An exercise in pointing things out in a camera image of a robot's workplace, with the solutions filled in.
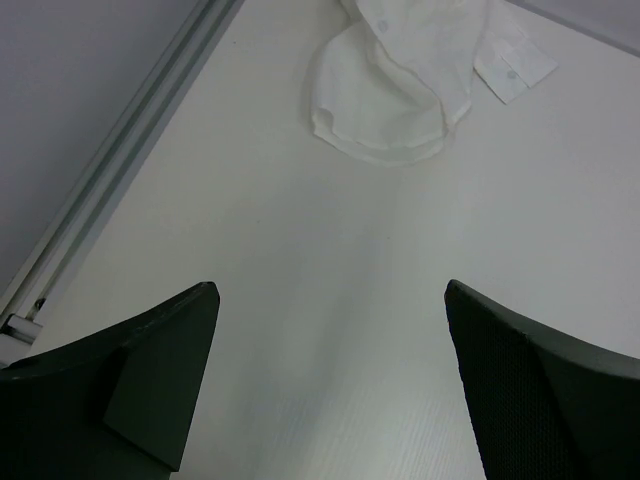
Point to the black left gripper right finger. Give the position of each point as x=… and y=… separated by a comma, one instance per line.
x=542, y=404

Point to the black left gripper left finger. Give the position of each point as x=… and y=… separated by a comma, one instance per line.
x=116, y=404

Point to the white shirt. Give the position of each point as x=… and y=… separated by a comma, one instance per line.
x=393, y=86

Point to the aluminium frame rail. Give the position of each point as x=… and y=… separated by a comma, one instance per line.
x=25, y=302

